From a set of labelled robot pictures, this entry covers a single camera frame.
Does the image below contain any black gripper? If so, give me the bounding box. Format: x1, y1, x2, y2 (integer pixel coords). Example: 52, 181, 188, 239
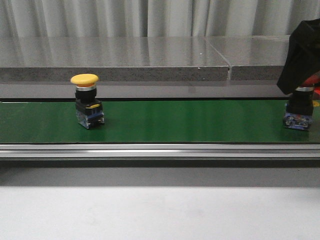
277, 18, 320, 95

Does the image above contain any red button with yellow tab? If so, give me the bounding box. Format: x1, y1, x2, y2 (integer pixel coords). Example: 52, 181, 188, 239
283, 74, 320, 131

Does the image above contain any red object at right edge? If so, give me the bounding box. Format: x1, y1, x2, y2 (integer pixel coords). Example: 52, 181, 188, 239
313, 86, 320, 100

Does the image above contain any grey stone counter slab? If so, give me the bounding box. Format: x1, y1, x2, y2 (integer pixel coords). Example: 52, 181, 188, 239
0, 35, 289, 99

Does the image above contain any green conveyor belt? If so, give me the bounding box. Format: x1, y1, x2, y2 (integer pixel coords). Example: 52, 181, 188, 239
0, 99, 320, 144

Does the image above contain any grey pleated curtain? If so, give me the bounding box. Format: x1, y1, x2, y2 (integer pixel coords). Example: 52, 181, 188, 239
0, 0, 320, 38

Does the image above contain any aluminium conveyor side rail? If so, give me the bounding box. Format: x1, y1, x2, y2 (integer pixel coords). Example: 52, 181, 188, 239
0, 143, 320, 161

